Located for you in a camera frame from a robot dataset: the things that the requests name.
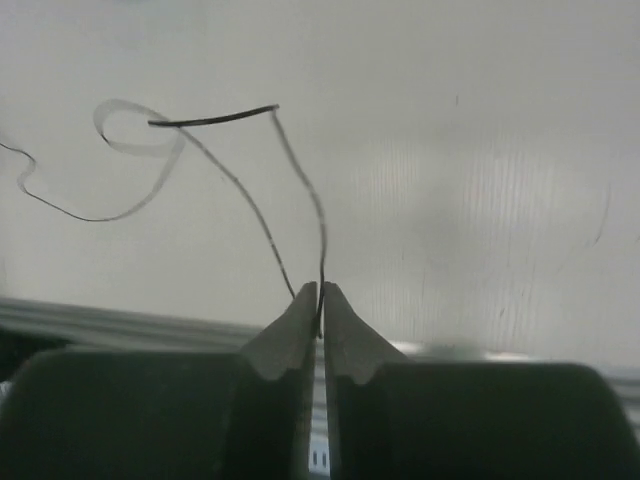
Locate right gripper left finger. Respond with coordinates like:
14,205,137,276
1,282,317,479

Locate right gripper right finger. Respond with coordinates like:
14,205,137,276
324,283,639,479

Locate aluminium mounting rail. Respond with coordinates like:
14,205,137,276
0,295,640,396

